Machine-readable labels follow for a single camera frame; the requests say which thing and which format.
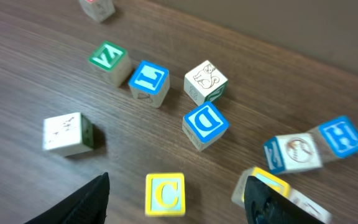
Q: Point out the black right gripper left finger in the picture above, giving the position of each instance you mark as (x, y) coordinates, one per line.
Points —
(87, 205)

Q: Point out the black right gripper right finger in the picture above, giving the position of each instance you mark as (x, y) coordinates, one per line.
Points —
(264, 205)

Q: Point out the yellow wooden block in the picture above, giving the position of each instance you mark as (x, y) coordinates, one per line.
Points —
(272, 181)
(165, 194)

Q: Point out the yellow wooden block front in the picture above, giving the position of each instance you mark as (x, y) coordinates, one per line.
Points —
(165, 194)

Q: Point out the plain picture wooden block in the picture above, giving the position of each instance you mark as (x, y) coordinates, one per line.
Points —
(291, 153)

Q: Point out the violin picture wooden block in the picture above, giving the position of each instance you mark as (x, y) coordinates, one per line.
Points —
(68, 134)

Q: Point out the blue D wooden block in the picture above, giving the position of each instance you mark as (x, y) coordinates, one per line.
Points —
(204, 125)

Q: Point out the blue top right block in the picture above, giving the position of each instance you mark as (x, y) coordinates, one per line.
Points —
(335, 139)

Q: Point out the plain leaf wooden block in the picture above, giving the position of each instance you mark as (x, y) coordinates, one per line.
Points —
(205, 83)

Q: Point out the blue letter wooden block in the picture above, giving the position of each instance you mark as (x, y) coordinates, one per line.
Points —
(150, 83)

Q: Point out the green Z wooden block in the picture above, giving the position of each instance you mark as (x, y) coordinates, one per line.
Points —
(111, 63)

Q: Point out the red Y wooden block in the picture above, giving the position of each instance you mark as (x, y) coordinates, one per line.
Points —
(98, 10)

